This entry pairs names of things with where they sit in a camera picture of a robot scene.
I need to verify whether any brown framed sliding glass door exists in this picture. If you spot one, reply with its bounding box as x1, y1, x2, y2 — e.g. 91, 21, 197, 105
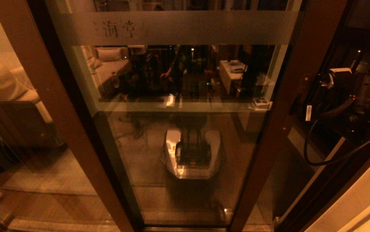
45, 0, 348, 232

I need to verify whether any black window guard railing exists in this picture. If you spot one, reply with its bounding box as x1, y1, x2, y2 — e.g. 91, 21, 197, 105
328, 0, 370, 74

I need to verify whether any dark brown door jamb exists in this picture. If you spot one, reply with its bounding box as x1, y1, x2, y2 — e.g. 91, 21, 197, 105
274, 135, 370, 232

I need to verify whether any brown framed fixed glass panel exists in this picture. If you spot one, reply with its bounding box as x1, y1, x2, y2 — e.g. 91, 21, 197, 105
0, 0, 145, 232

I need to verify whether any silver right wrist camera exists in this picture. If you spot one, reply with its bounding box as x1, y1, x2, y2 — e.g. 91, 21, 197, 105
320, 68, 353, 90

